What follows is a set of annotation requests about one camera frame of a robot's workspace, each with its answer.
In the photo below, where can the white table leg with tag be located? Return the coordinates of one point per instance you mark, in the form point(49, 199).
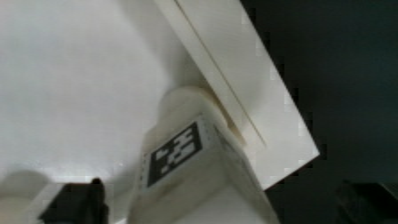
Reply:
point(196, 186)

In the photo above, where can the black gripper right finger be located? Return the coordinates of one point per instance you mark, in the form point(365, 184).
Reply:
point(367, 203)

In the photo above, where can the white square tabletop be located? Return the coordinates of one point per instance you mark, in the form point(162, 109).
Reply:
point(96, 56)

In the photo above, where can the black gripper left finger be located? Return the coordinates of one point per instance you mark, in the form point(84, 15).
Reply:
point(77, 206)

